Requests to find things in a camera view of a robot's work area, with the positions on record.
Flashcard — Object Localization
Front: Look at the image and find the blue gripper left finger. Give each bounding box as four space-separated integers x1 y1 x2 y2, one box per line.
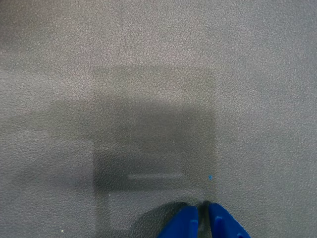
158 205 199 238

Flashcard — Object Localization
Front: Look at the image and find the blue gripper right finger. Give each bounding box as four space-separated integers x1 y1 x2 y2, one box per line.
209 202 251 238

